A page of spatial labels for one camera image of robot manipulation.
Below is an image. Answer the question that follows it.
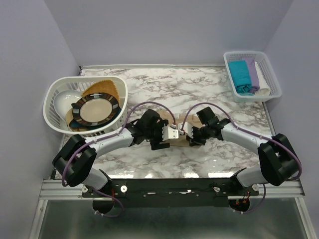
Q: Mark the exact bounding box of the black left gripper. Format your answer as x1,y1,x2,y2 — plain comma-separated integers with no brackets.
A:
145,120,170,151

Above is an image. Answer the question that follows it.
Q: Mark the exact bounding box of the beige t shirt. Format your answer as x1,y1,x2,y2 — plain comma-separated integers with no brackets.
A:
158,110,202,147

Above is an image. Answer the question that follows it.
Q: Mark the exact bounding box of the white rectangular plastic basket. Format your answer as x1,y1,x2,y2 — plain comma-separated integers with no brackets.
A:
223,51,282,103

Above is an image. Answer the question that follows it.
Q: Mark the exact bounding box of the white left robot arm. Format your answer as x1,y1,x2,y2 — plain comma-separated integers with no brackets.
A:
52,110,178,197

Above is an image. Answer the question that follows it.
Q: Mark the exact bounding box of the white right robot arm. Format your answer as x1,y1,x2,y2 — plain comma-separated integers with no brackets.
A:
178,107,302,195

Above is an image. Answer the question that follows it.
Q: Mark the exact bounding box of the striped rim ceramic plate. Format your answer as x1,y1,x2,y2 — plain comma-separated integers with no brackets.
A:
66,93,122,131

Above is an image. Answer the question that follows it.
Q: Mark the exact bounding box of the woven tan placemat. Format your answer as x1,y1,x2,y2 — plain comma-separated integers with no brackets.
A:
81,79,121,103

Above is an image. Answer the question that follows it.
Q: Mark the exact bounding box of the purple rolled t shirt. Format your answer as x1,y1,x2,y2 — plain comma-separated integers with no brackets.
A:
243,58,260,93

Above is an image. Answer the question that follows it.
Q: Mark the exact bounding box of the teal rolled t shirt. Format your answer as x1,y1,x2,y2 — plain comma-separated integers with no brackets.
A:
228,60,252,95

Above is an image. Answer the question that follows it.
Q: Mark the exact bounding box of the white rolled t shirt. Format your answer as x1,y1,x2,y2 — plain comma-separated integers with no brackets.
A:
255,62,271,96

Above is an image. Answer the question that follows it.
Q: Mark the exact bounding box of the white bowl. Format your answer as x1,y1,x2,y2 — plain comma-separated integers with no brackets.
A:
53,90,82,121

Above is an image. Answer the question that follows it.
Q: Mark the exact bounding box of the white round dish basket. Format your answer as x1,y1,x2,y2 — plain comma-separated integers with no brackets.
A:
43,76,128,137

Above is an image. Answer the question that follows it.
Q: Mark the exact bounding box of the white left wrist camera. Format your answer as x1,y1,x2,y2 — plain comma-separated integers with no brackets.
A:
162,125,179,141

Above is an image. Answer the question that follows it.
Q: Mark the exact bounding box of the aluminium frame rail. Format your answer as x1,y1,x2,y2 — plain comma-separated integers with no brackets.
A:
38,180,305,200

